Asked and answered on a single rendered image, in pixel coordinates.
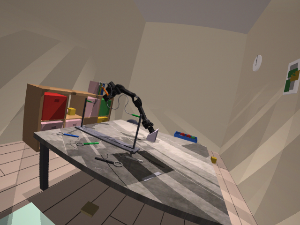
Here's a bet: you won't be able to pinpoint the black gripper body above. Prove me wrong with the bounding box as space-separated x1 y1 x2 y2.
103 87 120 102

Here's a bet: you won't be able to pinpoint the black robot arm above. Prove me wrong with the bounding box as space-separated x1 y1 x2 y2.
106 81 155 134

